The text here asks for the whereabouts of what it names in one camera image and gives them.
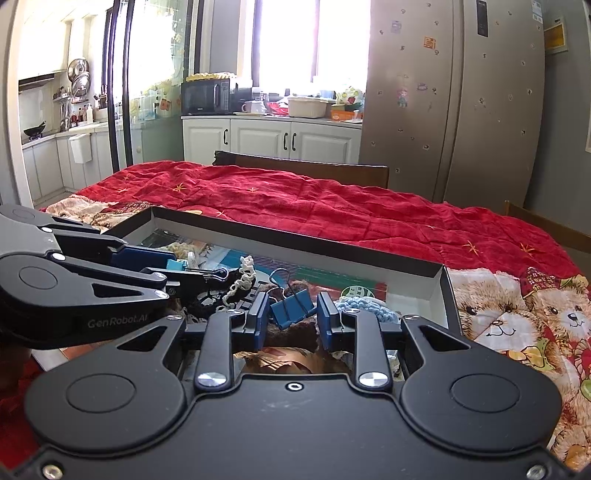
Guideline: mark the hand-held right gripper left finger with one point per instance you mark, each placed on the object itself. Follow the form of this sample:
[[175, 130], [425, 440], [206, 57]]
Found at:
[[260, 321]]

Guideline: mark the brown paper triangle packet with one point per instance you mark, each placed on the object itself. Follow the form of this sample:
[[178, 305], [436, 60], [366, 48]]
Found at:
[[286, 362]]

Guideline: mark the white mug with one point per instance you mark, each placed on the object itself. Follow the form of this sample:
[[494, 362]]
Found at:
[[251, 107]]

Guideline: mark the steel pot lids rack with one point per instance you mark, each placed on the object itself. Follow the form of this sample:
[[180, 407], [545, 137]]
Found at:
[[78, 76]]

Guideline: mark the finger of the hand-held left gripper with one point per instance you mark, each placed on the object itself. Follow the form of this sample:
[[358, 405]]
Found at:
[[138, 281], [138, 256]]

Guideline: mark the black cardboard box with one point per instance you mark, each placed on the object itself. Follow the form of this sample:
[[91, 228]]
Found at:
[[323, 247]]

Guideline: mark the blue crochet scrunchie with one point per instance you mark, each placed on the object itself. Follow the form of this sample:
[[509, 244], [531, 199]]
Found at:
[[364, 309]]

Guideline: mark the black sliding door frame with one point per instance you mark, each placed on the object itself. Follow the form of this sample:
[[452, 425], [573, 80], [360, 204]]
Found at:
[[127, 92]]

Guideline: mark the red cloth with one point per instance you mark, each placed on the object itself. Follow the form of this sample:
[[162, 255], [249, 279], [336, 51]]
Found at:
[[278, 108]]

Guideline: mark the orange box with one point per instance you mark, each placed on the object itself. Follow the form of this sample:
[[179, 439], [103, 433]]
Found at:
[[344, 115]]

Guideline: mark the dark blue binder clip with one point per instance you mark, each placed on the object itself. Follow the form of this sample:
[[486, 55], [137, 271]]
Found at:
[[291, 307]]

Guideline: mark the black microwave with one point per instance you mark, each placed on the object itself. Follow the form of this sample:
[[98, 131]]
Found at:
[[205, 97]]

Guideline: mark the black wok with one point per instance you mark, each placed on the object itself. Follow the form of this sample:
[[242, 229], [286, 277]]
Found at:
[[35, 130]]

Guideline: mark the cream plastic basin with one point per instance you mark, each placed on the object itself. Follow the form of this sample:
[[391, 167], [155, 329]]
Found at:
[[307, 107]]

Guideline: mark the light blue small binder clip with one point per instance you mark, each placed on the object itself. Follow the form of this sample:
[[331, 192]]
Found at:
[[178, 265]]

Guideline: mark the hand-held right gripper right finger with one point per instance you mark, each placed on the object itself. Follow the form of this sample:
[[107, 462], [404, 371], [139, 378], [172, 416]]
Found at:
[[325, 323]]

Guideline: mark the white kitchen cabinet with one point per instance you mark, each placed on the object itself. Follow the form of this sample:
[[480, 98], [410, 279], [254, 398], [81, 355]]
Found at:
[[258, 138]]

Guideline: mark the white hanging bin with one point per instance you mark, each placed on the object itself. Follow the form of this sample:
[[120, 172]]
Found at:
[[81, 148]]

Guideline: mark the dark wooden chair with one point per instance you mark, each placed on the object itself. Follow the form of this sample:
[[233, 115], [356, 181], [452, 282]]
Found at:
[[554, 226], [300, 168]]

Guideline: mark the steel refrigerator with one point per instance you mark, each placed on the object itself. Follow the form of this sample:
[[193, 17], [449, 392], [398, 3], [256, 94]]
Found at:
[[452, 92]]

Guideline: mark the brown felt hair claw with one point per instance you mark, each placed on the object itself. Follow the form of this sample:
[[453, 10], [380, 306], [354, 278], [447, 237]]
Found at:
[[295, 332]]

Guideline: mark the cream crochet scrunchie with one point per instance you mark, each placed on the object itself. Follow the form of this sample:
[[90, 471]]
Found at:
[[184, 249]]

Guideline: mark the yellow wall sign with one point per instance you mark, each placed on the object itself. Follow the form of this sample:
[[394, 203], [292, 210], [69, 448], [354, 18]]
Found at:
[[556, 36]]

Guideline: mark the orange square sticker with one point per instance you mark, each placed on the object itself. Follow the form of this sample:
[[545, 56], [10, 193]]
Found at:
[[430, 43]]

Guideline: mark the cartoon girl sticker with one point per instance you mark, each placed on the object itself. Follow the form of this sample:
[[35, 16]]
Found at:
[[402, 98]]

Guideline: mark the red printed blanket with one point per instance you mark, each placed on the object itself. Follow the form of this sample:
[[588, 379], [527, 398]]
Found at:
[[323, 203]]

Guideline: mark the black scrunchie white lace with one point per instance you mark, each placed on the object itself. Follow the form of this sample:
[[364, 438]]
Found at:
[[207, 297]]

